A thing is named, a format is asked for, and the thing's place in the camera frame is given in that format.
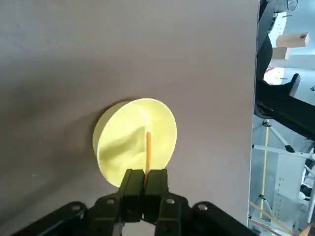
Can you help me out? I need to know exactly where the black office chair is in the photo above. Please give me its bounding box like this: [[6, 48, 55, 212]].
[[254, 73, 315, 143]]

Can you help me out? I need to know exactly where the yellow plastic bowl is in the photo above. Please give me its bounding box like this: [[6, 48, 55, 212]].
[[92, 97, 178, 189]]

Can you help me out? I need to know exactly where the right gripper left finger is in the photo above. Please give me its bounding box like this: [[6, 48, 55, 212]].
[[11, 168, 146, 236]]

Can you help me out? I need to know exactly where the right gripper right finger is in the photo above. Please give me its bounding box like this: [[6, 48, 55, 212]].
[[144, 169, 256, 236]]

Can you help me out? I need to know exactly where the white perforated metal cabinet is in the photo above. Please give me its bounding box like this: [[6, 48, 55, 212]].
[[249, 152, 306, 222]]

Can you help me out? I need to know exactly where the white tripod stand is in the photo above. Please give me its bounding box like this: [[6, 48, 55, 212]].
[[252, 119, 315, 177]]

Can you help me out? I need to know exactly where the cardboard box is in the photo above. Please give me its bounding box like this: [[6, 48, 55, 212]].
[[272, 47, 291, 61], [275, 31, 310, 48]]

